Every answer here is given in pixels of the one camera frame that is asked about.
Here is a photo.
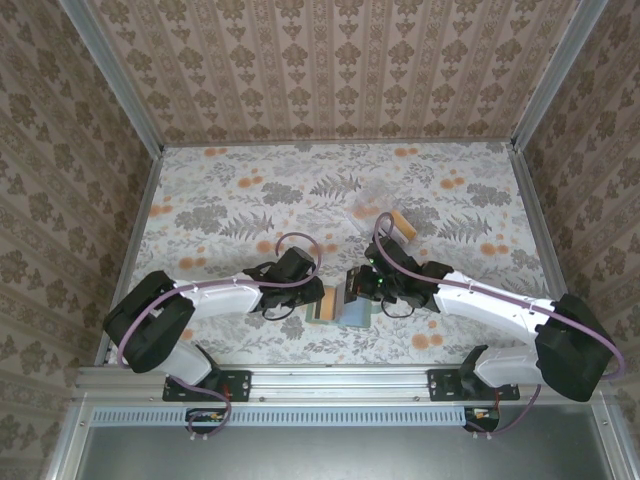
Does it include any floral table cover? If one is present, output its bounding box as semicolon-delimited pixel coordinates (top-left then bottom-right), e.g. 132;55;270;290
107;143;576;369

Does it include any grey metal panel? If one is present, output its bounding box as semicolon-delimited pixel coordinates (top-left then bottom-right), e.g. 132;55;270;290
47;403;640;480

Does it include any aluminium table side rail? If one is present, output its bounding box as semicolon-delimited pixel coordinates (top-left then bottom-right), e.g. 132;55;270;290
97;147;165;369
509;142;576;311

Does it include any aluminium front rail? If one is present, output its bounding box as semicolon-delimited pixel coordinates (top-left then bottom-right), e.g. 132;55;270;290
74;363;615;401

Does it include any aluminium table back rail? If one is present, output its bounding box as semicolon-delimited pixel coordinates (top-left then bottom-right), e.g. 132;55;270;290
162;139;514;150

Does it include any black controller board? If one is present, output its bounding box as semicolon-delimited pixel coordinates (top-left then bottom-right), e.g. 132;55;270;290
184;407;226;434
462;405;501;434

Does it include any clear acrylic card box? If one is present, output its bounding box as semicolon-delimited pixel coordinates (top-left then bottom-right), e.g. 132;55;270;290
343;180;420;250

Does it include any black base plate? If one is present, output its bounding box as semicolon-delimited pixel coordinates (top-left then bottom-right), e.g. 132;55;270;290
427;368;521;403
162;369;254;403

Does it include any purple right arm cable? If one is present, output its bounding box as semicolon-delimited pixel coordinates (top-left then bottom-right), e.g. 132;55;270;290
372;212;627;441

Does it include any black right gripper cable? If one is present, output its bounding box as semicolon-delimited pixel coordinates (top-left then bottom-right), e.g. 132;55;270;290
379;299;416;319

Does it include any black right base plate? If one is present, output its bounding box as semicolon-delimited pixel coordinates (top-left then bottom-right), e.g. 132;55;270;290
427;368;521;403

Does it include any aluminium frame post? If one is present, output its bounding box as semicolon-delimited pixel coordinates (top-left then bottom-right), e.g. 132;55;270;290
512;0;609;151
62;0;166;154

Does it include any grey slotted cable duct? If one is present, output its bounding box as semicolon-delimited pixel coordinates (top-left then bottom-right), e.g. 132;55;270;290
92;405;504;427

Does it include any orange card stack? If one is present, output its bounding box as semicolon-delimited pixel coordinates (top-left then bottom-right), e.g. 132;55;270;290
389;209;417;241

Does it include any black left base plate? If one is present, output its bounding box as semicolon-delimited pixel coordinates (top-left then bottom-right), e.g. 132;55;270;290
162;369;254;403

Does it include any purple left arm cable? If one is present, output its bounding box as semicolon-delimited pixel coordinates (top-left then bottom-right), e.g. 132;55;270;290
115;232;324;444

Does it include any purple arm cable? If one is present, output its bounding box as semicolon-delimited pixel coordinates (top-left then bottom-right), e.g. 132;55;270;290
115;232;324;444
372;212;627;441

